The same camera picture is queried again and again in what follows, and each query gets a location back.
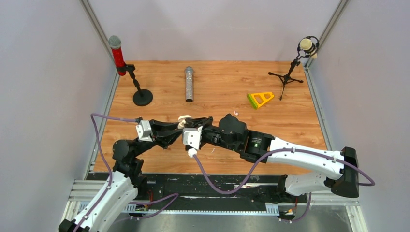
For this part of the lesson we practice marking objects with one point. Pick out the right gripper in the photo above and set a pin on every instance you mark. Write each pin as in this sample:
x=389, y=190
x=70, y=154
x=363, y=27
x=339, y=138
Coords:
x=205, y=123

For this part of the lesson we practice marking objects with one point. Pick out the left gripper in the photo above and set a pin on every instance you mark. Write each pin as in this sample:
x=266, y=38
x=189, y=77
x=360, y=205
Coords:
x=163, y=133

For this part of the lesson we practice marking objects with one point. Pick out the white earbud case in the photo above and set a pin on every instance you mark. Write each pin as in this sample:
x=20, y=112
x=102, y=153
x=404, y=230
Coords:
x=182, y=121

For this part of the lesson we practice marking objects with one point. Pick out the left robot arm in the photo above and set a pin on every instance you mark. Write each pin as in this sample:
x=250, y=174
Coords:
x=125, y=179

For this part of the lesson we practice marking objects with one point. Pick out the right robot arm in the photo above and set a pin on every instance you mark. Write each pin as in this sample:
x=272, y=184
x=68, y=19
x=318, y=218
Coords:
x=336, y=171

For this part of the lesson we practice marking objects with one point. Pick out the green toy brick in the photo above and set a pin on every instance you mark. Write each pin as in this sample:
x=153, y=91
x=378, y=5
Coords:
x=252, y=101

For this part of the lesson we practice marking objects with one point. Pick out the yellow triangular plastic piece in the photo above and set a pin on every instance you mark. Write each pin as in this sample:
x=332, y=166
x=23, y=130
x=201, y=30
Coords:
x=262, y=98

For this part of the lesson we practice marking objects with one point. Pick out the silver glitter microphone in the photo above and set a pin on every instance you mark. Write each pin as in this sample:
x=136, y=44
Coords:
x=189, y=84

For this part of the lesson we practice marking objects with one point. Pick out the black tripod mic stand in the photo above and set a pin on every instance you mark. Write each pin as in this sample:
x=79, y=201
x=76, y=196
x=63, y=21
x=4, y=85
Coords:
x=287, y=78

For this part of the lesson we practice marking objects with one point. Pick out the red glitter microphone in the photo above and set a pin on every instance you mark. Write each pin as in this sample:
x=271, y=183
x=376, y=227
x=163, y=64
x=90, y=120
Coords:
x=115, y=44

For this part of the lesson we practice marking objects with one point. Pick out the beige condenser microphone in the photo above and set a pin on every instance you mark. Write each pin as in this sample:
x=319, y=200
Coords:
x=308, y=47

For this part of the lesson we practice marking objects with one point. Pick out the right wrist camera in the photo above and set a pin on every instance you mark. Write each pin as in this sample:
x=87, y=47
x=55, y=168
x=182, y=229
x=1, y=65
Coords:
x=193, y=147

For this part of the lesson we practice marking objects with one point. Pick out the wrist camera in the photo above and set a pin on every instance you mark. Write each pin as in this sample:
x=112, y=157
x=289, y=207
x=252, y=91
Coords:
x=144, y=131
x=193, y=147

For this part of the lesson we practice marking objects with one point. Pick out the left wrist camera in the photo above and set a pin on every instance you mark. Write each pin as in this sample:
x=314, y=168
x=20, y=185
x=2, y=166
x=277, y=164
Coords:
x=144, y=131

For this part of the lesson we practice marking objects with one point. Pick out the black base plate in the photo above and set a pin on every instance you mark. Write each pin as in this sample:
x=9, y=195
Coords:
x=195, y=194

